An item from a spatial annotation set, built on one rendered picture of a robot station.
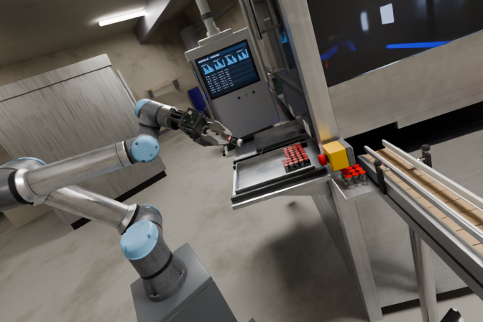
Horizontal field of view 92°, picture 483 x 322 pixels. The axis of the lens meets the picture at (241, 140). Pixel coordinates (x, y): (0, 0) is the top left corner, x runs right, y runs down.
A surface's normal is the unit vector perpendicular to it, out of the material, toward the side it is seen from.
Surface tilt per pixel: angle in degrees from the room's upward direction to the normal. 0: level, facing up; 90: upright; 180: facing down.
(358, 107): 90
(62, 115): 90
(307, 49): 90
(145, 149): 90
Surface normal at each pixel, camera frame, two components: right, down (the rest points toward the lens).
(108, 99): 0.54, 0.11
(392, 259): 0.00, 0.36
